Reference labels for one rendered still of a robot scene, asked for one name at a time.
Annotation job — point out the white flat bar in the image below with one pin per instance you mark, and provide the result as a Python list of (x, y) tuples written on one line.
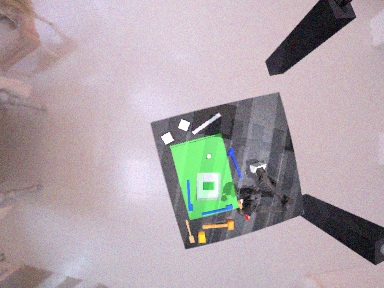
[(206, 123)]

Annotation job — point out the yellow rectangular block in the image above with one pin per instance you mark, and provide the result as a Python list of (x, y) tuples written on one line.
[(201, 237)]

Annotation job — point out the bright green flat mat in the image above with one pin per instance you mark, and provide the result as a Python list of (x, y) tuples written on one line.
[(190, 159)]

